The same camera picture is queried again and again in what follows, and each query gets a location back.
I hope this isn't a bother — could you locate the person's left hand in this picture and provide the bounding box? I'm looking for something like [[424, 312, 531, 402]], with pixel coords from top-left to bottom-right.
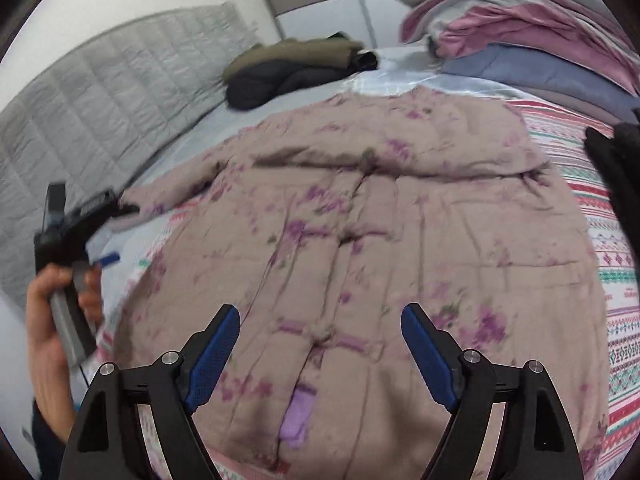
[[25, 265, 106, 443]]

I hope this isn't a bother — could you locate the blue pillow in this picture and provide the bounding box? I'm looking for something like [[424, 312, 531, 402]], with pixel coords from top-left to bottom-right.
[[440, 42, 640, 126]]

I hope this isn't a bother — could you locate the floral padded beige coat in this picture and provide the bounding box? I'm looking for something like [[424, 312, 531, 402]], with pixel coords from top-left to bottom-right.
[[102, 85, 613, 480]]

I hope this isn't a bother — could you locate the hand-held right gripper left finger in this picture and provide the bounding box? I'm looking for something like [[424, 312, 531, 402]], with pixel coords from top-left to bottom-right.
[[59, 304, 241, 480]]

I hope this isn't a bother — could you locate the dark cloth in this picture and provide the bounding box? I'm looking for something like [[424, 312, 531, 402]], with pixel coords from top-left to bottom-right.
[[584, 121, 640, 283]]

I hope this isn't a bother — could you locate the striped patterned blanket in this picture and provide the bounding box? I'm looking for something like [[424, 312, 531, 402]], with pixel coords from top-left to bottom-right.
[[95, 97, 640, 480]]

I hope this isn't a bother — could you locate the olive and black jacket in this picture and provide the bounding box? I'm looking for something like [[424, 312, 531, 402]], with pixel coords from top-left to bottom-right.
[[221, 31, 379, 111]]

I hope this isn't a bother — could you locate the pink folded quilt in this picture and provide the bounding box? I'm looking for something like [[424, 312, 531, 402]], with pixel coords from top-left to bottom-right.
[[400, 0, 640, 106]]

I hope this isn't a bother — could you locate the grey padded headboard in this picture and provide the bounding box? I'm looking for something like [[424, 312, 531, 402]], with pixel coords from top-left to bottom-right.
[[0, 1, 263, 301]]

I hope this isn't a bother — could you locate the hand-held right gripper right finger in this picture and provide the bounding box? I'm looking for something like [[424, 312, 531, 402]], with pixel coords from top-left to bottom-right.
[[401, 303, 585, 480]]

